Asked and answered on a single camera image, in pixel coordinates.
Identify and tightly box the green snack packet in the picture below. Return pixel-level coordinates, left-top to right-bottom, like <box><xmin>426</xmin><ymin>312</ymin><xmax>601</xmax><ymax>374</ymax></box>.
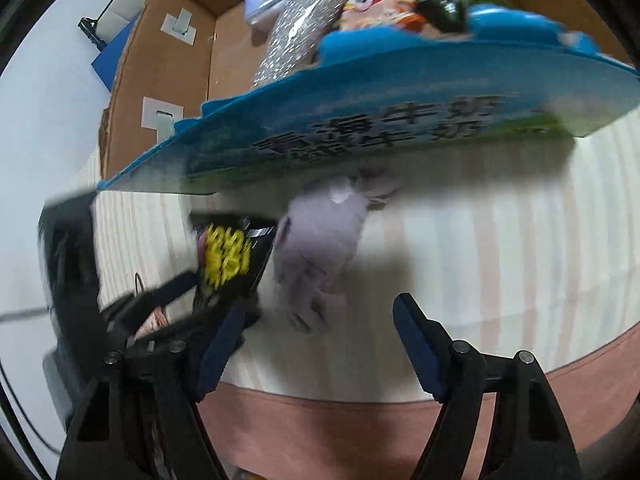
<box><xmin>416</xmin><ymin>0</ymin><xmax>515</xmax><ymax>34</ymax></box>

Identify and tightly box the blue foam mat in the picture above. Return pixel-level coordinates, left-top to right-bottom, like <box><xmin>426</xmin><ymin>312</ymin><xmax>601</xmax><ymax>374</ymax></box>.
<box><xmin>91</xmin><ymin>13</ymin><xmax>140</xmax><ymax>91</ymax></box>

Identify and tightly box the striped cream tablecloth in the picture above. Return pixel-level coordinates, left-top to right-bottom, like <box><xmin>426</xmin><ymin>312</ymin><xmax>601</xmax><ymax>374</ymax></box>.
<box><xmin>74</xmin><ymin>114</ymin><xmax>640</xmax><ymax>406</ymax></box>

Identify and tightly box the purple soft cloth toy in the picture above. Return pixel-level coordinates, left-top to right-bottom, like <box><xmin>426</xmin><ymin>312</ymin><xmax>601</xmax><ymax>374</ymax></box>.
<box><xmin>272</xmin><ymin>167</ymin><xmax>399</xmax><ymax>334</ymax></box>

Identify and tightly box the orange panda snack bag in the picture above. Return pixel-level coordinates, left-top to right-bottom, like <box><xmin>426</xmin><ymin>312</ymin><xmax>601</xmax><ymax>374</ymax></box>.
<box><xmin>337</xmin><ymin>0</ymin><xmax>427</xmax><ymax>34</ymax></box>

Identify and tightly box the white folding chair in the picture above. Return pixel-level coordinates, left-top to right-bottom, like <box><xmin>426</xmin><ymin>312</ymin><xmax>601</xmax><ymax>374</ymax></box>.
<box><xmin>78</xmin><ymin>0</ymin><xmax>146</xmax><ymax>52</ymax></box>

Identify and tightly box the open cardboard box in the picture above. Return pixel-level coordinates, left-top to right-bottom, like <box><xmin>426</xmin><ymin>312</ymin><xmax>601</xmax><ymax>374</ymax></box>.
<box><xmin>100</xmin><ymin>0</ymin><xmax>639</xmax><ymax>194</ymax></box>

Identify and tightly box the black yellow snack bag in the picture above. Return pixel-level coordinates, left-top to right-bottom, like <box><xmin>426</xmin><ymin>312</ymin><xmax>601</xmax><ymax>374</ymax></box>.
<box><xmin>189</xmin><ymin>212</ymin><xmax>278</xmax><ymax>312</ymax></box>

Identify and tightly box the silver glitter yellow-tipped pouch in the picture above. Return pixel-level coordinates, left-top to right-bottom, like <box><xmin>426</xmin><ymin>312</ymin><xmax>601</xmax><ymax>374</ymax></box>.
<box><xmin>253</xmin><ymin>0</ymin><xmax>348</xmax><ymax>88</ymax></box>

